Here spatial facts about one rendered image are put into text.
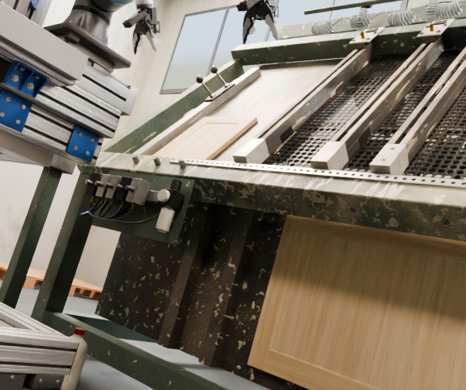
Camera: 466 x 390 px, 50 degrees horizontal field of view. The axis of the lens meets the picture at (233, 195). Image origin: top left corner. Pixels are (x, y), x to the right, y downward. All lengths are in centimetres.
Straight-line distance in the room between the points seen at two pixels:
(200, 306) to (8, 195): 386
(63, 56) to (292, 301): 103
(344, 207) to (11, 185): 450
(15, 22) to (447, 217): 113
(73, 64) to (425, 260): 111
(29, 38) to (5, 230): 442
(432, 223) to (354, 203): 21
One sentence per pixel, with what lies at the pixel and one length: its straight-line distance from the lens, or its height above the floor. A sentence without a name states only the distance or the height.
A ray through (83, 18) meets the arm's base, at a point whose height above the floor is 110.
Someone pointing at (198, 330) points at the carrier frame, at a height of 29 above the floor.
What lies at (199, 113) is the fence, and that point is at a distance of 245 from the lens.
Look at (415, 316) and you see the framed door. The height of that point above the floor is 55.
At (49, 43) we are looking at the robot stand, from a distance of 135.
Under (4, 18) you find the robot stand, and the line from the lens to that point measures 131.
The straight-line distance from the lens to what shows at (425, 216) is 138.
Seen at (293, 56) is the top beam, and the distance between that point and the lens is 286.
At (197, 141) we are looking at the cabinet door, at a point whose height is 104.
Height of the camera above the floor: 49
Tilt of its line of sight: 10 degrees up
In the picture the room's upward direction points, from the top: 16 degrees clockwise
